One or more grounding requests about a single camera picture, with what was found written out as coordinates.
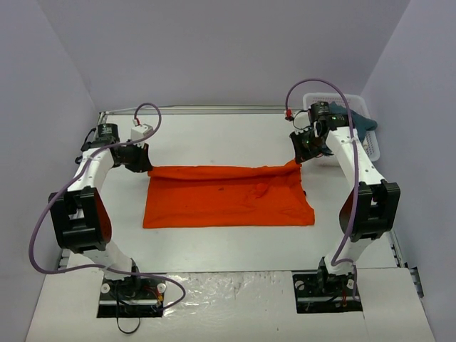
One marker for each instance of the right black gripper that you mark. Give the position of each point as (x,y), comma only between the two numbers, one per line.
(299,147)

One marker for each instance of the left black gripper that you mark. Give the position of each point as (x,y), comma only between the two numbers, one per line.
(139,159)

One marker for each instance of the orange t shirt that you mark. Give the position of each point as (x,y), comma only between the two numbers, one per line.
(226,196)

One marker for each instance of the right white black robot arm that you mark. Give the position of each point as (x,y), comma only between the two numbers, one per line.
(370,208)

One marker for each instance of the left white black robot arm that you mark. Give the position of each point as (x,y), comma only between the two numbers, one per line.
(80,219)

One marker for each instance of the teal t shirt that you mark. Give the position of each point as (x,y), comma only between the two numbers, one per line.
(360,123)

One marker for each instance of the white plastic basket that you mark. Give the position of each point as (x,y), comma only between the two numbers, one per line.
(357,104)

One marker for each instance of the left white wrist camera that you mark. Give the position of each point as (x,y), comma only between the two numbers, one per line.
(138,133)

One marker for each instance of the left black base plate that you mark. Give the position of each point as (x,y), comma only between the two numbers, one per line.
(133,298)

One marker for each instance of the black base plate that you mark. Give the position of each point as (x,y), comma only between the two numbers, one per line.
(306,292)
(133,298)

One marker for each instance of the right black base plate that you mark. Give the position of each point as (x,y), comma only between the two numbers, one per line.
(306,292)

